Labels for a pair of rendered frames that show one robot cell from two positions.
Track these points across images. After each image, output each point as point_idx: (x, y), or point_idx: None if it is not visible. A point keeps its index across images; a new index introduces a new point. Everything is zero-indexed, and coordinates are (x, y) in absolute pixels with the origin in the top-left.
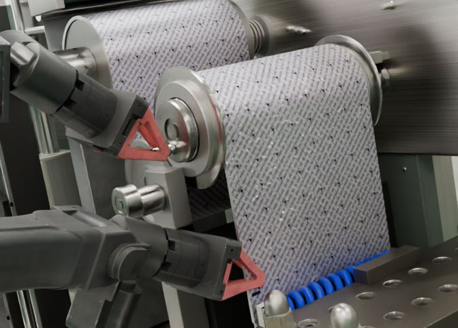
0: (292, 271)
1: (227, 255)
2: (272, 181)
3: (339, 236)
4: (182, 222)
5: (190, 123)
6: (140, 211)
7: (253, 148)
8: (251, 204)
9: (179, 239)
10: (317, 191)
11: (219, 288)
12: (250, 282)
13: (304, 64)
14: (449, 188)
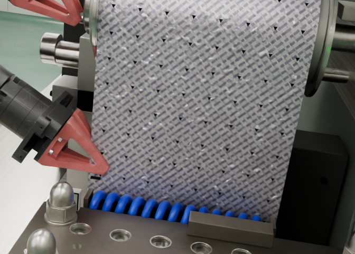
0: (142, 179)
1: (35, 129)
2: (146, 90)
3: (212, 175)
4: (85, 86)
5: (87, 0)
6: (52, 60)
7: (133, 49)
8: (114, 100)
9: (13, 95)
10: (200, 122)
11: (19, 152)
12: (86, 166)
13: None
14: None
